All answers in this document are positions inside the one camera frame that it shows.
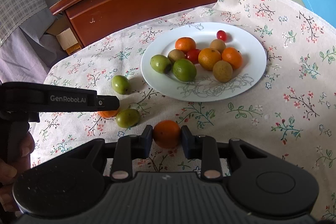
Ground green jujube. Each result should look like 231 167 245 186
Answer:
150 55 172 74
173 59 197 82
112 75 130 95
116 109 140 128

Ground brown kiwi fruit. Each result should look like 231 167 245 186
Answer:
167 49 186 64
213 60 233 83

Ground large orange tangerine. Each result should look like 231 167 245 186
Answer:
222 47 243 70
198 48 222 71

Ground brown longan fruit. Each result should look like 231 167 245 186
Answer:
210 39 226 54

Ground small orange tangerine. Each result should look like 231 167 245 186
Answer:
175 37 197 53

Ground red cherry tomato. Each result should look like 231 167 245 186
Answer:
186 49 201 64
217 30 227 42

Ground person left hand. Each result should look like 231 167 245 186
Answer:
1 132 35 212

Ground checkered grey fabric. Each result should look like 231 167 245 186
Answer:
0 0 67 83

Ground white oval plate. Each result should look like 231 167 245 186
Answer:
141 22 266 102

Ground small cardboard box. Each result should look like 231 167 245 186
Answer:
56 28 82 56

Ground floral tablecloth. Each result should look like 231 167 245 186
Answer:
31 0 335 220

